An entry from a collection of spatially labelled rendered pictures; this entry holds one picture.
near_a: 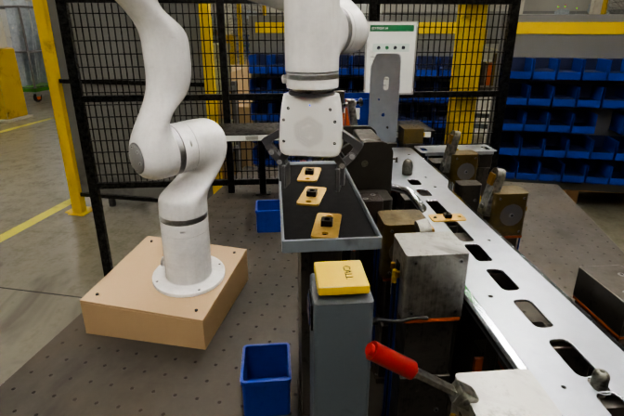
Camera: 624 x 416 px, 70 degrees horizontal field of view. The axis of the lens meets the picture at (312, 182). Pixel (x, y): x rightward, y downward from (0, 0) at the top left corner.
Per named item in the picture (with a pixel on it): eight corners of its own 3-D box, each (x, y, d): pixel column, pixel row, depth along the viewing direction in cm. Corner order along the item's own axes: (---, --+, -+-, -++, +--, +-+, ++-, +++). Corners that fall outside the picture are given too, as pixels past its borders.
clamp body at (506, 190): (520, 312, 122) (542, 193, 111) (478, 314, 121) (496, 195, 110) (508, 298, 128) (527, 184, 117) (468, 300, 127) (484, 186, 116)
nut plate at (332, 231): (337, 240, 62) (337, 231, 61) (310, 238, 62) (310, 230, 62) (342, 215, 69) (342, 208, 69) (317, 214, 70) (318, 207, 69)
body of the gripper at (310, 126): (274, 86, 68) (276, 157, 72) (341, 88, 66) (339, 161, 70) (286, 81, 75) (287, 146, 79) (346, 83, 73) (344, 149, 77)
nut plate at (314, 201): (318, 206, 73) (318, 200, 72) (295, 204, 73) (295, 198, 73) (326, 188, 81) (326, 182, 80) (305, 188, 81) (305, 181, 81)
